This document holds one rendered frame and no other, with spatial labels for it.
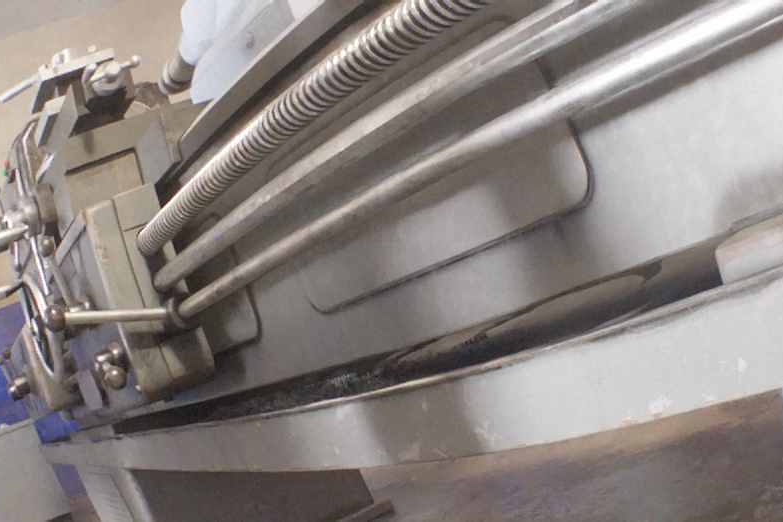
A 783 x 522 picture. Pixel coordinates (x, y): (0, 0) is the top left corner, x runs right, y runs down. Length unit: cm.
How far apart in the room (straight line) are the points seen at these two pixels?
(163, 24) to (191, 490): 495
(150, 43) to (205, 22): 497
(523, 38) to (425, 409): 27
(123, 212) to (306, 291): 34
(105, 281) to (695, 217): 84
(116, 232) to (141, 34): 526
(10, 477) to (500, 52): 363
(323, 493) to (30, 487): 219
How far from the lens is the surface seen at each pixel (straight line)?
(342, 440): 75
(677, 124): 63
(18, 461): 404
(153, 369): 121
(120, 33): 640
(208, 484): 204
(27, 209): 139
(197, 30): 149
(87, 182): 130
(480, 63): 62
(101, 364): 122
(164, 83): 172
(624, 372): 49
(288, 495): 212
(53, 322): 113
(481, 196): 78
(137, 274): 123
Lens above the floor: 53
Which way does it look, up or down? 1 degrees up
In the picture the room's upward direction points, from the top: 22 degrees counter-clockwise
